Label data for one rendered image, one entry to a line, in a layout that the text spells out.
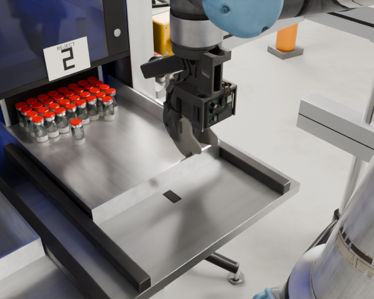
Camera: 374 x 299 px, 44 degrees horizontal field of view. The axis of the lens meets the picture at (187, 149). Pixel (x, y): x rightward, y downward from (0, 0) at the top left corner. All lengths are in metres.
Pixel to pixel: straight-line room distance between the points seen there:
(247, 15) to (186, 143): 0.30
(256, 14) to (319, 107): 1.19
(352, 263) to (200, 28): 0.38
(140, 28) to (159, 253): 0.47
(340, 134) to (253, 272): 0.59
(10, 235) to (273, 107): 2.19
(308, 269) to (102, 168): 0.47
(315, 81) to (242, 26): 2.59
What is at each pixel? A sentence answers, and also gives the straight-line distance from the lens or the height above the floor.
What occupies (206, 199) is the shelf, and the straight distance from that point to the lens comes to 0.75.
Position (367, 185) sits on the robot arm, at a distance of 0.33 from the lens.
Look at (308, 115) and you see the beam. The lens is 1.73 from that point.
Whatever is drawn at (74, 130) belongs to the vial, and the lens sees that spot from 0.86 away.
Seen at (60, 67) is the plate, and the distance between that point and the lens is 0.87.
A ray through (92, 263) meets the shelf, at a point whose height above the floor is 0.88.
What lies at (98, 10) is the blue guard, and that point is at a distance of 0.89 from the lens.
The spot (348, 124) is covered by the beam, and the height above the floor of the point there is 0.54.
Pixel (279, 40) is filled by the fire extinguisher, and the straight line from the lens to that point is 3.35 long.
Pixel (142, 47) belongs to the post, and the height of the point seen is 0.99.
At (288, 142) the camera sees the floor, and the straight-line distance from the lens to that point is 2.46.
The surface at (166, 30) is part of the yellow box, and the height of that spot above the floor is 1.02.
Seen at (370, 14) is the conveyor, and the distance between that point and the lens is 1.47.
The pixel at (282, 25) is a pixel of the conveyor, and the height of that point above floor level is 0.85.
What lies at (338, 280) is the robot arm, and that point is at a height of 1.09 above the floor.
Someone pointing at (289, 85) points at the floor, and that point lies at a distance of 3.01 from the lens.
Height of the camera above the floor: 1.38
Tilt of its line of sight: 36 degrees down
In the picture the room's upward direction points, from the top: straight up
